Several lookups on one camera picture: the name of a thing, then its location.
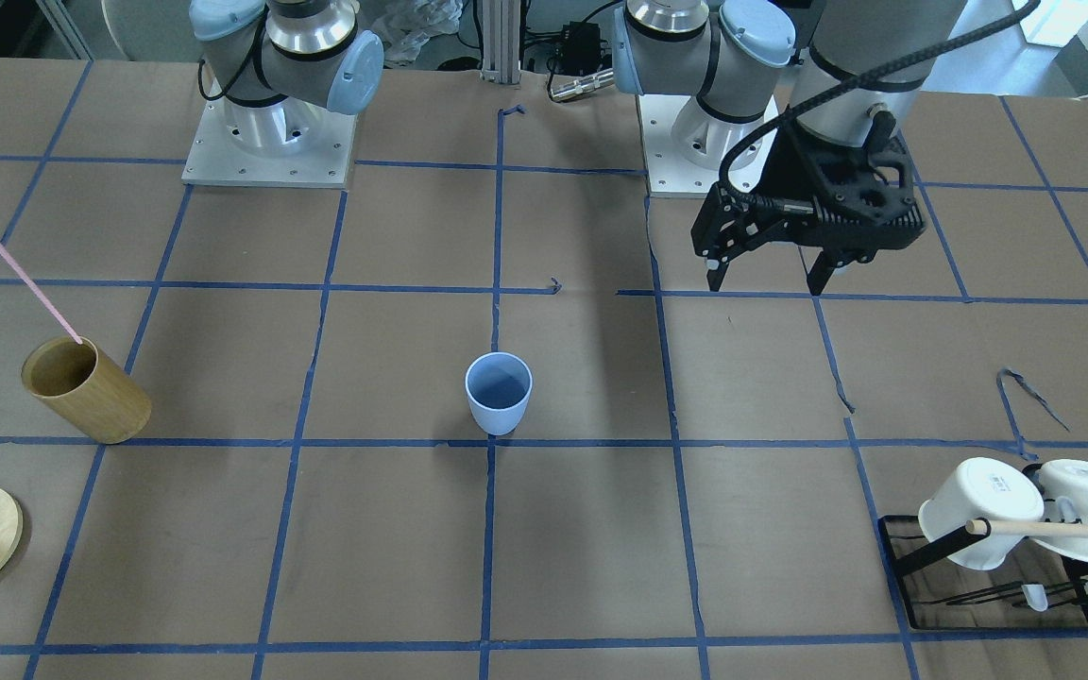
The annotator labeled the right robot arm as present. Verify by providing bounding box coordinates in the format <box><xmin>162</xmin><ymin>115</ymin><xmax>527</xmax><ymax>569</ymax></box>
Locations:
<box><xmin>0</xmin><ymin>1</ymin><xmax>383</xmax><ymax>188</ymax></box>

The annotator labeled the aluminium frame post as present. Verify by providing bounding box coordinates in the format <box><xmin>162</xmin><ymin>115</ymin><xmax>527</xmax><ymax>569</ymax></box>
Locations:
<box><xmin>475</xmin><ymin>0</ymin><xmax>522</xmax><ymax>86</ymax></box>

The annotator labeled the pink chopstick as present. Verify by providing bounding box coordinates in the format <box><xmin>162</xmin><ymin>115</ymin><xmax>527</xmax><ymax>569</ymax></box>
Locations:
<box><xmin>0</xmin><ymin>240</ymin><xmax>85</xmax><ymax>346</ymax></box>

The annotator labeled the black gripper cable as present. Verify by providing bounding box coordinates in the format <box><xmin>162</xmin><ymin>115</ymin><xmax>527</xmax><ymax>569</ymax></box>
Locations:
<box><xmin>719</xmin><ymin>0</ymin><xmax>1041</xmax><ymax>213</ymax></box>

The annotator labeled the bamboo cylinder holder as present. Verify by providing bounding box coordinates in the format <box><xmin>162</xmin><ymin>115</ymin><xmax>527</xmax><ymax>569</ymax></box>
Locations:
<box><xmin>21</xmin><ymin>337</ymin><xmax>152</xmax><ymax>445</ymax></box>

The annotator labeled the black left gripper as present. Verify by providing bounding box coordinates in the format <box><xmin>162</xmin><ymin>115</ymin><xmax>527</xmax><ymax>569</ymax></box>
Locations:
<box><xmin>691</xmin><ymin>119</ymin><xmax>926</xmax><ymax>296</ymax></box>

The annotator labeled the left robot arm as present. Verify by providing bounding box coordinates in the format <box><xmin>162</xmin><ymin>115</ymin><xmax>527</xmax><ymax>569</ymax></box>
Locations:
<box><xmin>610</xmin><ymin>1</ymin><xmax>964</xmax><ymax>296</ymax></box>

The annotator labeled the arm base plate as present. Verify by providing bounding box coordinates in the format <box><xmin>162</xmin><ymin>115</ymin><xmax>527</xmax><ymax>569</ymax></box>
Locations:
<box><xmin>636</xmin><ymin>94</ymin><xmax>778</xmax><ymax>198</ymax></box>
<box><xmin>181</xmin><ymin>98</ymin><xmax>357</xmax><ymax>190</ymax></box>

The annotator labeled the light blue cup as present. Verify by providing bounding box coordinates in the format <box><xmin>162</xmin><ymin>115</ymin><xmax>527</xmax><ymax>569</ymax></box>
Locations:
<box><xmin>465</xmin><ymin>351</ymin><xmax>533</xmax><ymax>436</ymax></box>

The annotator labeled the black wire mug rack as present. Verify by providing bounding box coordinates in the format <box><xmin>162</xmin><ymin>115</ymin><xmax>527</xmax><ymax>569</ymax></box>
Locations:
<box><xmin>879</xmin><ymin>462</ymin><xmax>1088</xmax><ymax>630</ymax></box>

